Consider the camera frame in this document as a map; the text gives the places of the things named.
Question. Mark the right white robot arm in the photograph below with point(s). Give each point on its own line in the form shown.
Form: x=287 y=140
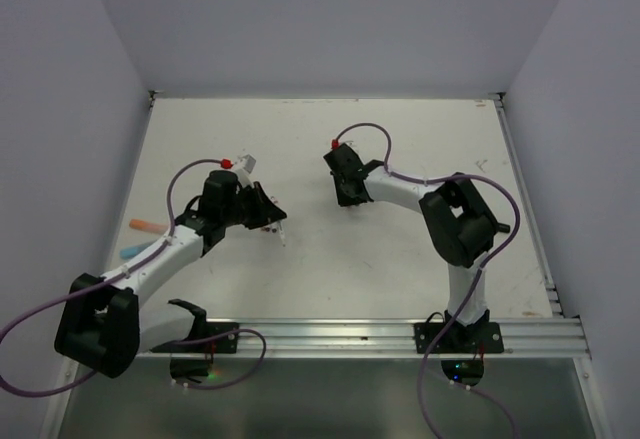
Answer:
x=460 y=224

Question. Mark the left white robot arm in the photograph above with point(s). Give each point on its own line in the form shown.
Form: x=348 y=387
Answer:
x=101 y=326

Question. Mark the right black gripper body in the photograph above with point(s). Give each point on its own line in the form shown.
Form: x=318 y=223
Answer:
x=342 y=194

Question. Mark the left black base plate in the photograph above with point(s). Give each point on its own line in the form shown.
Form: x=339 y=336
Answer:
x=225 y=345

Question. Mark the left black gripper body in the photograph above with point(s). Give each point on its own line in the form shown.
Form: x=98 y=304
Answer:
x=237 y=211

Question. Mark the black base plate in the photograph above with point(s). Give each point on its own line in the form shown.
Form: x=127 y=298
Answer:
x=225 y=345
x=483 y=336

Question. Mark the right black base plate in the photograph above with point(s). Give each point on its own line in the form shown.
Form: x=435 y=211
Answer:
x=483 y=336

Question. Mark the orange highlighter marker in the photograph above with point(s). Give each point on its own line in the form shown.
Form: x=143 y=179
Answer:
x=146 y=226

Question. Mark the pink capped marker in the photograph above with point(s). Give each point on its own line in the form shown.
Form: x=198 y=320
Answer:
x=281 y=233

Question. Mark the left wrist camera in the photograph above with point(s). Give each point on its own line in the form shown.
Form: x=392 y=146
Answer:
x=245 y=164

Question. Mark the light blue highlighter marker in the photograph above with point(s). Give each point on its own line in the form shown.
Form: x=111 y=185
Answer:
x=132 y=251

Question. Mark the aluminium frame rail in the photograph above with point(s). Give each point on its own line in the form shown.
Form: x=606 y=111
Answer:
x=551 y=338

